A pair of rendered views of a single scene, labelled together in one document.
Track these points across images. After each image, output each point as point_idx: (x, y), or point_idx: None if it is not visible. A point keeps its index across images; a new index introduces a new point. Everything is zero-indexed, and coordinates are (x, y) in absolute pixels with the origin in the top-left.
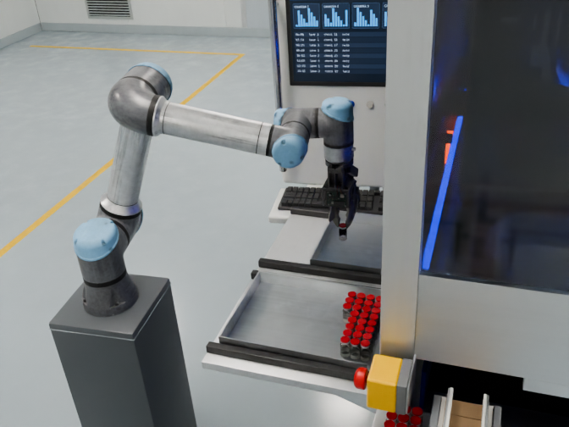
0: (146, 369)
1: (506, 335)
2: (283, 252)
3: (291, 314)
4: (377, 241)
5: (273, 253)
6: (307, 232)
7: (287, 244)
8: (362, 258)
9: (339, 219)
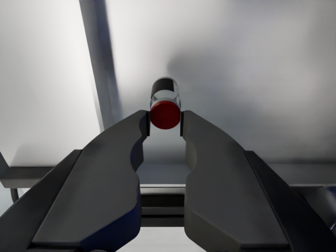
0: (2, 166)
1: None
2: (21, 122)
3: (135, 244)
4: (269, 8)
5: (6, 132)
6: (15, 3)
7: (6, 88)
8: (225, 111)
9: (147, 129)
